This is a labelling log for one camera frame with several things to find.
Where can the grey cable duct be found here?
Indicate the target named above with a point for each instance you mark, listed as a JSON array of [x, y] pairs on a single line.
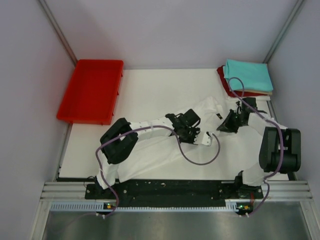
[[60, 206]]

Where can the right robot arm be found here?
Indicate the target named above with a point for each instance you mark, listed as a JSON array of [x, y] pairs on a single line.
[[280, 150]]

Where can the teal folded t shirt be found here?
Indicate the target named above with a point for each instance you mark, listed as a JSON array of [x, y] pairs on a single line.
[[241, 75]]

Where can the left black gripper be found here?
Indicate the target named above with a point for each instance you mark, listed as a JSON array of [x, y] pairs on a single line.
[[192, 140]]

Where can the red folded t shirt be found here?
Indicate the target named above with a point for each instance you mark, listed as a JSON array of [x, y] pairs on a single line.
[[227, 89]]

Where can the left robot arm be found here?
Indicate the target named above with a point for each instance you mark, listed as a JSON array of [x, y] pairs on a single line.
[[118, 142]]

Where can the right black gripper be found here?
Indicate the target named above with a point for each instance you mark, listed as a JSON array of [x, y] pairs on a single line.
[[226, 126]]

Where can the aluminium frame rail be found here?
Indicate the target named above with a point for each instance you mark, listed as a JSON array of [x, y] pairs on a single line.
[[286, 212]]

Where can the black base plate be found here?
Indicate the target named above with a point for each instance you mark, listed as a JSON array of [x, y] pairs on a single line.
[[167, 193]]

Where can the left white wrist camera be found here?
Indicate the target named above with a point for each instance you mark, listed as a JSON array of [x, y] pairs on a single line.
[[204, 138]]

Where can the beige folded t shirt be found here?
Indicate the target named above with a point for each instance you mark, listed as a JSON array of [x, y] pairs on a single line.
[[256, 92]]

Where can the red plastic tray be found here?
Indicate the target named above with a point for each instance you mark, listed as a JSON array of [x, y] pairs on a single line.
[[91, 94]]

